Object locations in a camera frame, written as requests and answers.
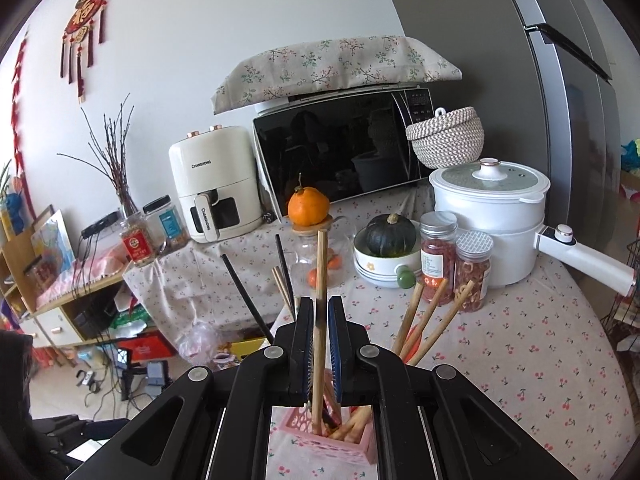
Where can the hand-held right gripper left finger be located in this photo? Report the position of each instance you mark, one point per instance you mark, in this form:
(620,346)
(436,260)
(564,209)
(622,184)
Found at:
(309,355)

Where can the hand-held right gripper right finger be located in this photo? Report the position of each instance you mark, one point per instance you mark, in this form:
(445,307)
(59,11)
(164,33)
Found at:
(336,355)

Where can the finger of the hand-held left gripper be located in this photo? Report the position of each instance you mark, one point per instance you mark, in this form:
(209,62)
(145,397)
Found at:
(75,427)

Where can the black chopstick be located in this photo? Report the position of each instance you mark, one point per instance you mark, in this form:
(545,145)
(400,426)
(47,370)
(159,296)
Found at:
(285,270)
(247,297)

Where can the pink plastic basket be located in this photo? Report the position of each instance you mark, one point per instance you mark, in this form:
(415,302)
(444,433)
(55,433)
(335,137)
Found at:
(320,449)

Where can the yellow package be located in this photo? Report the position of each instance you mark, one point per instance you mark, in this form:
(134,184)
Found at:
(247,349)

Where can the small orange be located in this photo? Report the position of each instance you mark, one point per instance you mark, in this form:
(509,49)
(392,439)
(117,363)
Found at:
(334,263)
(312,278)

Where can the wooden shelf cabinet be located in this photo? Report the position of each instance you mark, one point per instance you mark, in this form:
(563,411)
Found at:
(47,320)

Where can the red box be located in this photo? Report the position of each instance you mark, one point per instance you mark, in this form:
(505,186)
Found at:
(147,352)

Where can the glass jar wooden lid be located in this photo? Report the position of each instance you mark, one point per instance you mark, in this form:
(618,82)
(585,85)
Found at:
(305,250)

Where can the black box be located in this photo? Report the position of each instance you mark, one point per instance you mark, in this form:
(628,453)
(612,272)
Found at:
(95,312)

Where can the clear plastic bag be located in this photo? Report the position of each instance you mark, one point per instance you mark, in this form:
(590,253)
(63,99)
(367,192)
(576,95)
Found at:
(197,345)

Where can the dark green pumpkin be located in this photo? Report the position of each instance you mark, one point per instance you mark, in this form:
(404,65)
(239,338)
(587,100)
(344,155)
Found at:
(390,235)

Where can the tall jar red contents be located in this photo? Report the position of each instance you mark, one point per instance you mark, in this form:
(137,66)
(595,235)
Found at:
(437,265)

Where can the large orange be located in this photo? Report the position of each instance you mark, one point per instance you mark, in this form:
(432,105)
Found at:
(308,205)

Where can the colourful picture board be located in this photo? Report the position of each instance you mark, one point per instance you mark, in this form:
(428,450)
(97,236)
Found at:
(52,242)

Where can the pink cloth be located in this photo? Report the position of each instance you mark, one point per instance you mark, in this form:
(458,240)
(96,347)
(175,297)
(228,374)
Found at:
(102,265)

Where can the short jar dried rings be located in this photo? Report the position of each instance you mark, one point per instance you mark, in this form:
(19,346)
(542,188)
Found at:
(474,280)

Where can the black power strip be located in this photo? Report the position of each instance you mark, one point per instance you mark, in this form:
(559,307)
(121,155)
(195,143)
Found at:
(100,225)

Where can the jar with blue label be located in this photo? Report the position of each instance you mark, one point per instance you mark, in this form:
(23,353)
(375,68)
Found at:
(167,225)

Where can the jar with red label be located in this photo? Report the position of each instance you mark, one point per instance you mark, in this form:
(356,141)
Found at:
(139,242)

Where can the white electric pot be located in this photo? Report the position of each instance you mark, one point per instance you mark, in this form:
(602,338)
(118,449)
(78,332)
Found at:
(480,225)

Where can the white air fryer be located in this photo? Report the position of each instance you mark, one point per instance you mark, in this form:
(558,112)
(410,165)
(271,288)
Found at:
(215,180)

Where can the black microwave oven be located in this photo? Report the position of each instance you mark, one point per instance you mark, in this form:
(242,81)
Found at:
(325,150)

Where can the dry branches in vase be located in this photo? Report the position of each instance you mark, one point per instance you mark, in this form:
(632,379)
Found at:
(117,160)

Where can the floral cloth cover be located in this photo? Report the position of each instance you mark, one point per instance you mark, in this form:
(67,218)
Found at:
(340,65)

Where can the grey refrigerator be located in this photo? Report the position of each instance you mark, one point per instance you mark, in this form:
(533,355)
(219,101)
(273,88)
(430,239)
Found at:
(475,20)

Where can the red knot wall ornament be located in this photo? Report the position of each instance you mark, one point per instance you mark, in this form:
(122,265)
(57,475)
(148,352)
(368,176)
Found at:
(82,20)

